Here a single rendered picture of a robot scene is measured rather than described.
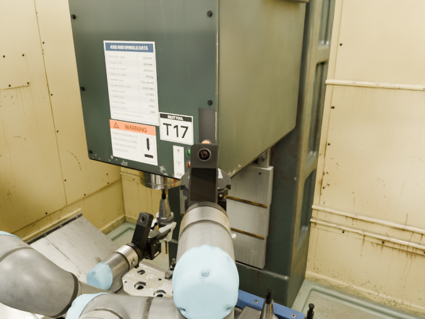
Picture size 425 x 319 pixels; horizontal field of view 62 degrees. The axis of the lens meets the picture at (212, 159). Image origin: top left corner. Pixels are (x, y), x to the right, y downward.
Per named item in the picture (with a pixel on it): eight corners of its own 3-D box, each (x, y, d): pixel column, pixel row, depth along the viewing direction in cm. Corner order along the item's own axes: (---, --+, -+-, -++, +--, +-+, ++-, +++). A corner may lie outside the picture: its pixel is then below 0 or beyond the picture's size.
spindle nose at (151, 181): (195, 178, 124) (195, 145, 119) (164, 194, 111) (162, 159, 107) (161, 168, 132) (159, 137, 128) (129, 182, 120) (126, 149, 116)
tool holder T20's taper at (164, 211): (173, 213, 127) (172, 197, 125) (165, 219, 124) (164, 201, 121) (164, 210, 129) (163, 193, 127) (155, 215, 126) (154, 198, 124)
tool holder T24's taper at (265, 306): (277, 317, 97) (278, 297, 95) (274, 329, 93) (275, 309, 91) (261, 312, 99) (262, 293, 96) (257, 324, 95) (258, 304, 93)
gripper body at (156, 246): (145, 245, 126) (123, 264, 116) (144, 224, 123) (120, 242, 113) (163, 251, 123) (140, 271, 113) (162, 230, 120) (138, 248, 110)
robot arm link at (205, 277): (171, 333, 40) (168, 271, 37) (178, 271, 51) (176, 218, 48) (240, 331, 40) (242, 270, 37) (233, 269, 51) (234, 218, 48)
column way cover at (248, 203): (264, 271, 166) (269, 169, 148) (179, 243, 187) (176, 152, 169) (267, 266, 170) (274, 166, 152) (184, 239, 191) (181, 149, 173)
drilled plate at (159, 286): (162, 333, 127) (161, 322, 126) (103, 304, 140) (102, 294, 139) (195, 293, 146) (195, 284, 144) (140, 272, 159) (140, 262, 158)
